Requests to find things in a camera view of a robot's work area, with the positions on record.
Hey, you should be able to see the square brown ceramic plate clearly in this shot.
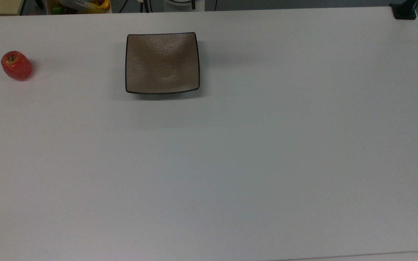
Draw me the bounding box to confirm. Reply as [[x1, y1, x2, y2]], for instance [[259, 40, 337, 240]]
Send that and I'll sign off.
[[125, 32, 201, 95]]

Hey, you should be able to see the clear plastic bin with fruit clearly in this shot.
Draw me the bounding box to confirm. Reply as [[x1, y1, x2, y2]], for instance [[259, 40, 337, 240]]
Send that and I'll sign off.
[[48, 0, 111, 15]]

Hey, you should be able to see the red apple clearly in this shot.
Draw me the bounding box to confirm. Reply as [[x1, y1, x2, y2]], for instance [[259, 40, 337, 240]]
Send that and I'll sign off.
[[1, 51, 33, 81]]

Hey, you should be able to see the black clamped camera pole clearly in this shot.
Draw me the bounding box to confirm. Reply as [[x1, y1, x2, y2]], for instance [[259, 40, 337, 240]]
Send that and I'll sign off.
[[390, 0, 418, 20]]

